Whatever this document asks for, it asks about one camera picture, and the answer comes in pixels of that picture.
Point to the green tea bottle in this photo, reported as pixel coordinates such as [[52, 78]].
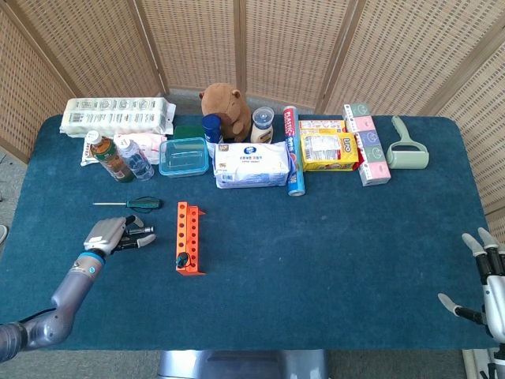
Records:
[[114, 162]]

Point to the brown capybara plush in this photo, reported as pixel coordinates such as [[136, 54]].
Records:
[[225, 106]]

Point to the pink white snack bag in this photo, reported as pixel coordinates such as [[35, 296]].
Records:
[[152, 144]]

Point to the white wet wipes pack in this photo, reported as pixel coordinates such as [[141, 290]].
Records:
[[248, 166]]

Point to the orange tool rack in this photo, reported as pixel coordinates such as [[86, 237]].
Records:
[[181, 229]]

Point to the green lint roller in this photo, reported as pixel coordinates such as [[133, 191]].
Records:
[[406, 158]]

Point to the wicker folding screen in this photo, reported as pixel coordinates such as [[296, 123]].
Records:
[[197, 39]]

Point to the green flat box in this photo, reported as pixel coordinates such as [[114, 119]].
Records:
[[188, 132]]

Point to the pink green tissue pack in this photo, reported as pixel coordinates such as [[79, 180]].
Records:
[[369, 146]]

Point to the blue-capped spray can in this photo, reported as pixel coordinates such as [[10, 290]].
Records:
[[212, 128]]

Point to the mayonnaise bottle clear cap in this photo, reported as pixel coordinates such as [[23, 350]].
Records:
[[262, 132]]

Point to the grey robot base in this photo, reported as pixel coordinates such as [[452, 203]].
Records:
[[236, 365]]

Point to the white yellow snack box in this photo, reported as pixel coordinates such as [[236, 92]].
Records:
[[321, 125]]

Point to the white toilet paper pack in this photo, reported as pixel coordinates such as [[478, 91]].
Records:
[[114, 114]]

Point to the right robot hand white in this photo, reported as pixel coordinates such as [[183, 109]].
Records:
[[495, 300]]

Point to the plastic wrap roll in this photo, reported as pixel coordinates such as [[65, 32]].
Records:
[[290, 118]]

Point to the left robot hand silver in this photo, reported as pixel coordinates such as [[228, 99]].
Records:
[[104, 235]]

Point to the clear container blue lid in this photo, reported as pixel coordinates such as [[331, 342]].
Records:
[[183, 158]]

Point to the clear water bottle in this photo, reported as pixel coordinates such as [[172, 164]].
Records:
[[138, 163]]

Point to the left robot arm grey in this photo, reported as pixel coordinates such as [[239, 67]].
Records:
[[71, 284]]

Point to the yellow biscuit bag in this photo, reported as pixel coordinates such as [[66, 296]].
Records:
[[327, 152]]

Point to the blue felt table cover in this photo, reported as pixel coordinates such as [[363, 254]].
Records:
[[315, 256]]

